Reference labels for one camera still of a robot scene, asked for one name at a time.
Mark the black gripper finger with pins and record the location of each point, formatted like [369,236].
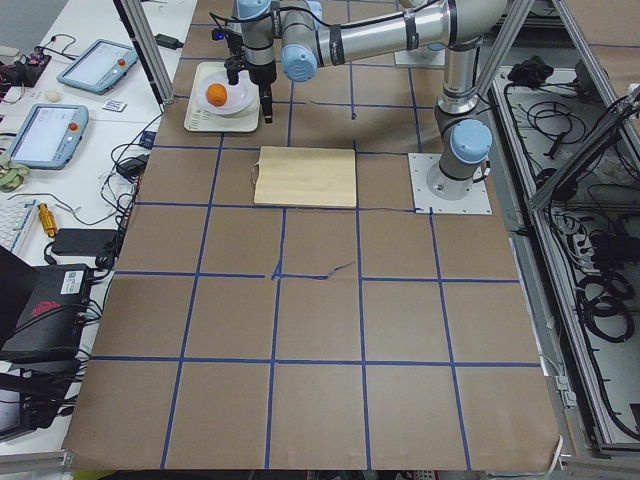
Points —
[269,118]
[264,98]

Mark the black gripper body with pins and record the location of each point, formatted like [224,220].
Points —
[263,71]

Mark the orange fruit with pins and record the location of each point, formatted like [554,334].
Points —
[216,95]

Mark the white round plate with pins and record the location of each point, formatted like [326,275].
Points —
[238,97]

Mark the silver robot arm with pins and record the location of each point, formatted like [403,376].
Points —
[257,30]
[458,26]

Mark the cream bear tray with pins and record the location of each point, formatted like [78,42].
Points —
[199,120]

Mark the wooden cutting board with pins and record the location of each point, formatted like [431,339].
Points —
[300,176]

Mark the far blue teach pendant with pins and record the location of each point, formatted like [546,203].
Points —
[100,67]

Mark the blue teach pendant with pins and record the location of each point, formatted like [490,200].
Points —
[49,136]
[100,67]

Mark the near blue teach pendant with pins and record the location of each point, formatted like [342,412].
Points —
[49,136]

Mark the black power adapter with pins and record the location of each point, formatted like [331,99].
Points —
[82,242]

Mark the gold cylindrical connector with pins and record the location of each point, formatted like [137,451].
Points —
[47,220]

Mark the white keyboard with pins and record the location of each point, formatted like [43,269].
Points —
[17,218]

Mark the black computer box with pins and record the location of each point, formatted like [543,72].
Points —
[41,311]

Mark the aluminium frame post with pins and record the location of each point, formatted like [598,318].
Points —
[136,24]

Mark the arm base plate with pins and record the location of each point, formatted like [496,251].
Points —
[434,193]
[428,57]

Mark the aluminium cable rack frame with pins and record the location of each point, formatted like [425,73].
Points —
[567,93]

